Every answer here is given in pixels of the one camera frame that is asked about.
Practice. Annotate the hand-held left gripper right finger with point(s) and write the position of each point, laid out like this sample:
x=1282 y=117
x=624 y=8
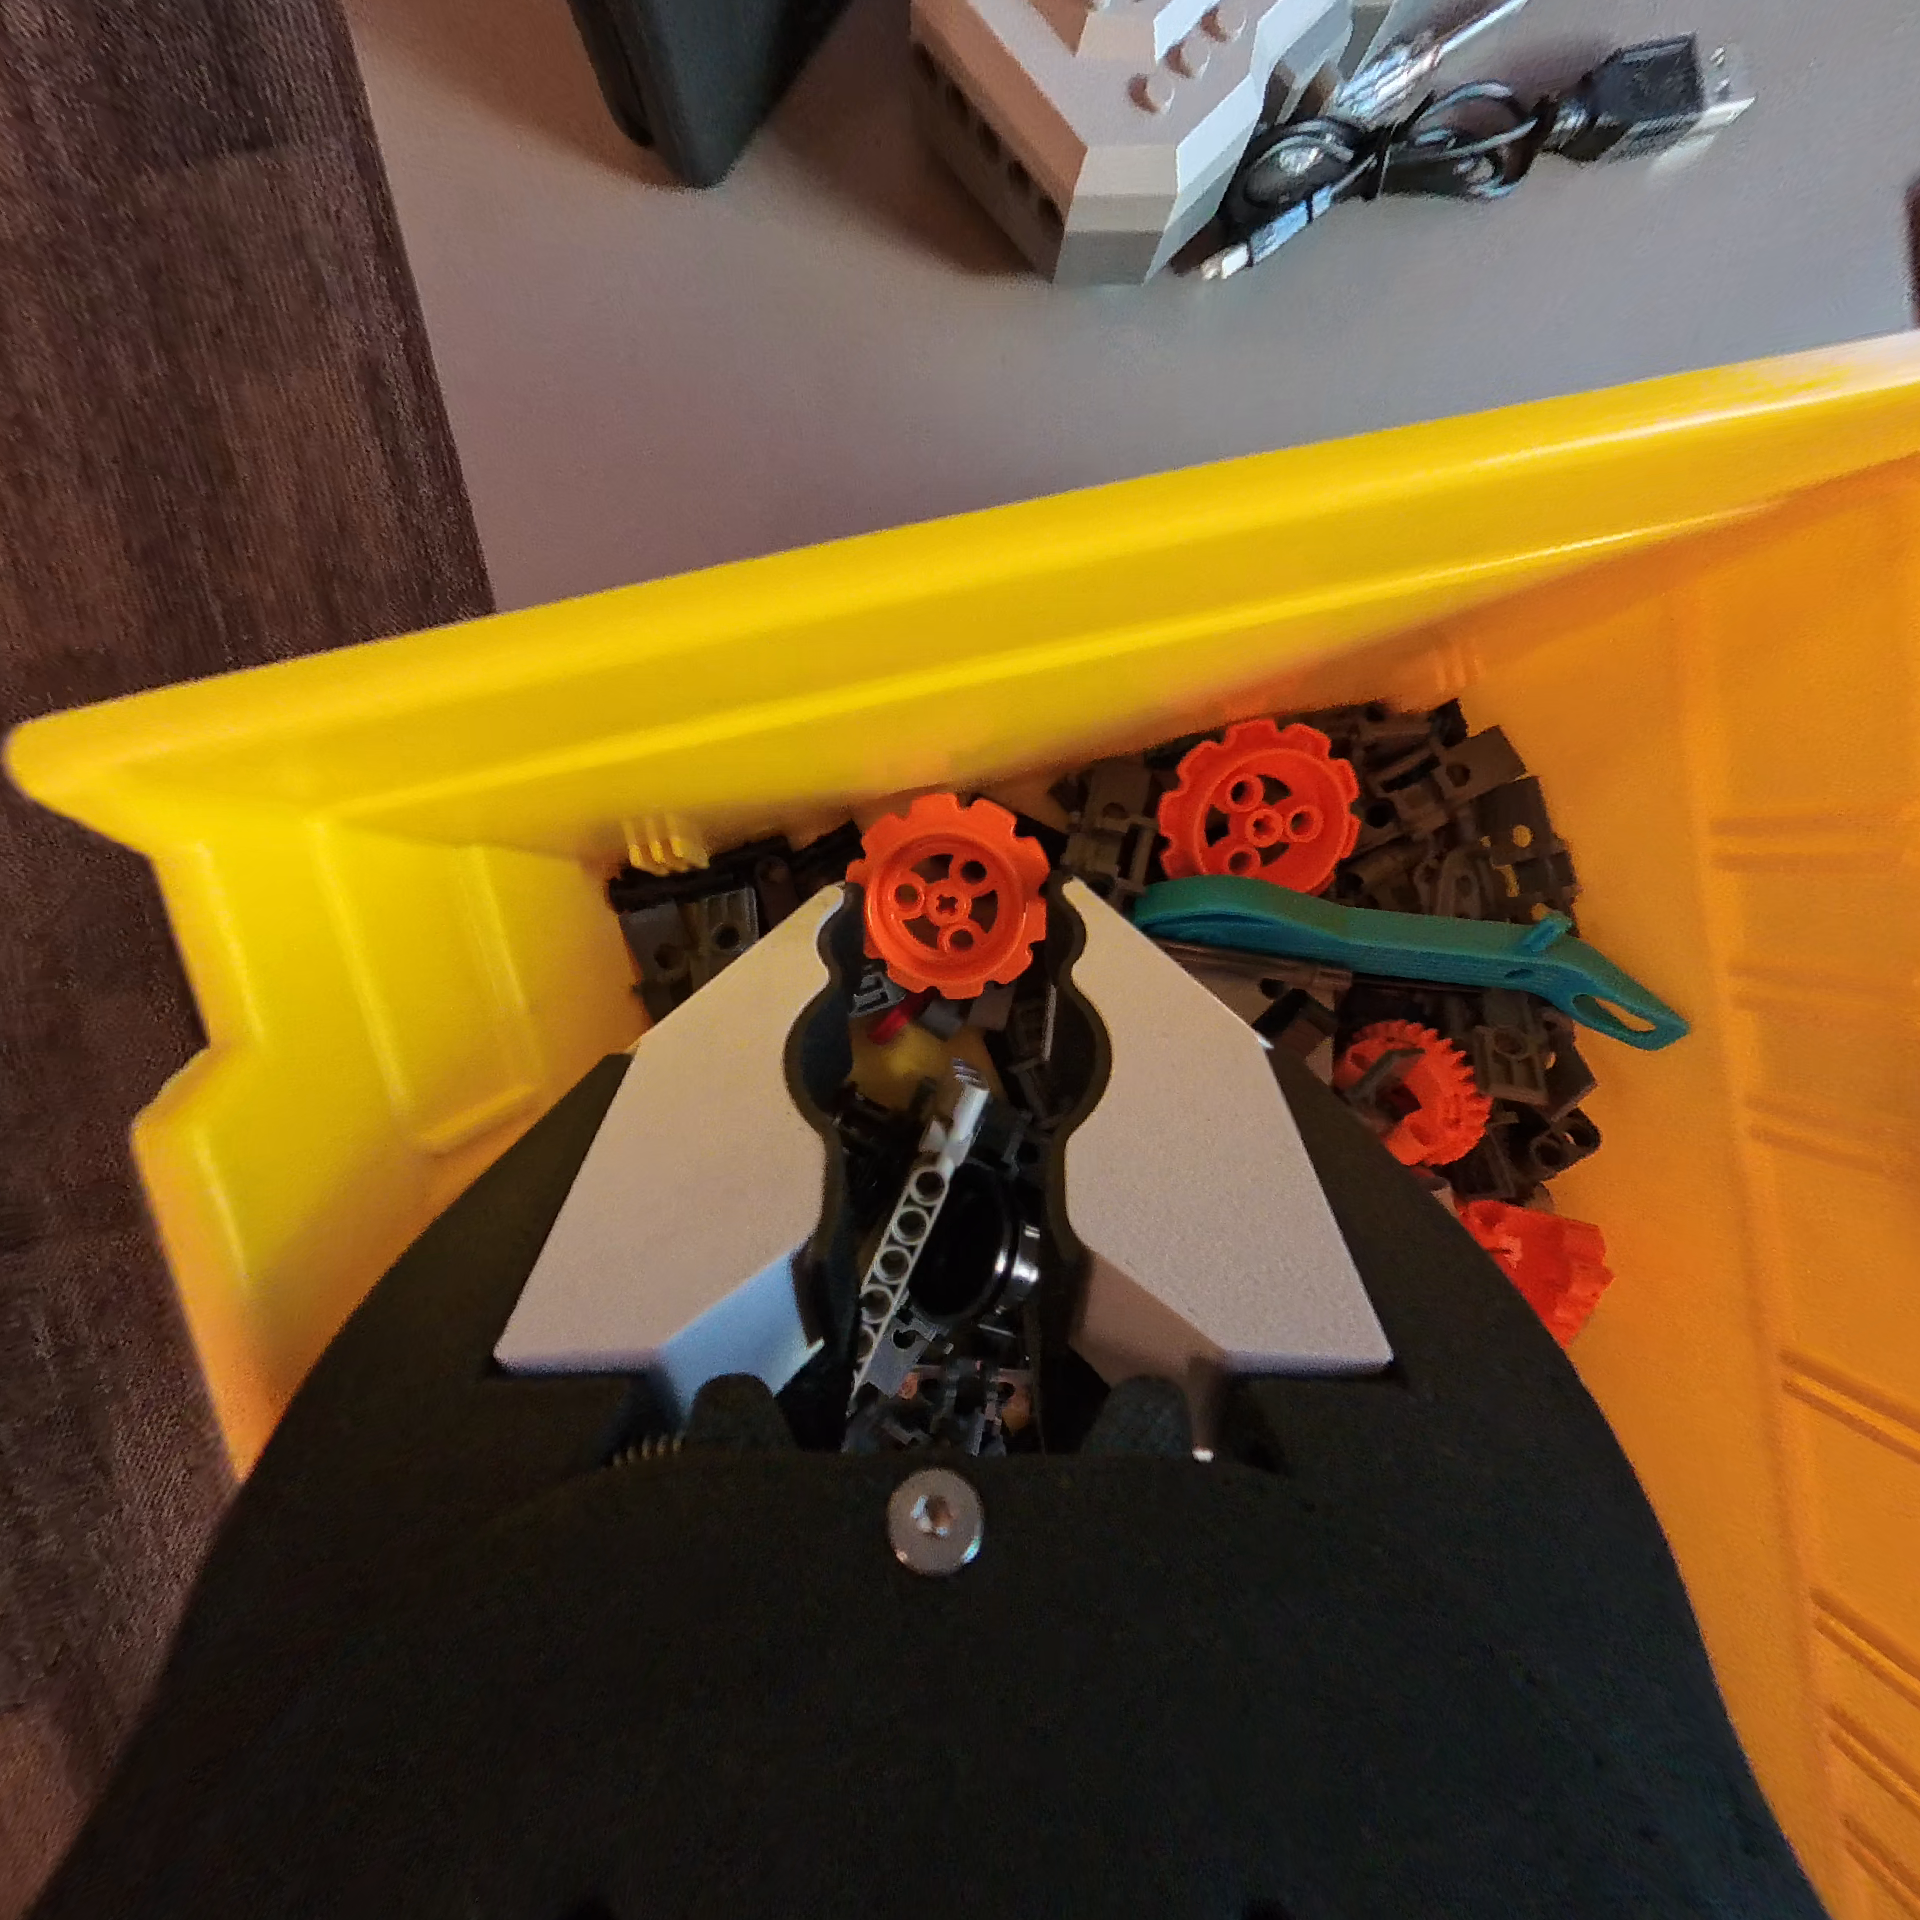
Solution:
x=1215 y=1201

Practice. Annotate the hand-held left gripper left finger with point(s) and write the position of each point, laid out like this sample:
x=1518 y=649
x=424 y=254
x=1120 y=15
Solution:
x=677 y=1201

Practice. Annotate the pile of dark building parts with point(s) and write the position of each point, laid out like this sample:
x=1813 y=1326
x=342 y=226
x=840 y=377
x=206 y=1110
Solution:
x=1455 y=840

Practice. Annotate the yellow plastic parts bin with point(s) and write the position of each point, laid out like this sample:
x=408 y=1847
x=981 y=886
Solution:
x=1051 y=645

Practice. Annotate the orange gear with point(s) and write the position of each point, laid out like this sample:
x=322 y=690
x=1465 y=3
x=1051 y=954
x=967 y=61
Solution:
x=1418 y=1102

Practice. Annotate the light grey perforated beam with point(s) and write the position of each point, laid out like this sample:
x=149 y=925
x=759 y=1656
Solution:
x=902 y=1259

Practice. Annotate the black wheel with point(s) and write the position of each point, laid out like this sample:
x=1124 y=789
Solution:
x=977 y=1255

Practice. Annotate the blue brick separator tool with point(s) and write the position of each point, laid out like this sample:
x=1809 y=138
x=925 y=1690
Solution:
x=1396 y=946

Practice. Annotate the orange spiky part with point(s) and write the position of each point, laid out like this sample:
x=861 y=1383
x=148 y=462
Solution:
x=1538 y=1259

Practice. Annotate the grey control hub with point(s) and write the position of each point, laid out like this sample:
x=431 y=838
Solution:
x=1081 y=181

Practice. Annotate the black box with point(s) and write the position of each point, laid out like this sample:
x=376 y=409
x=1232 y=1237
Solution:
x=705 y=90

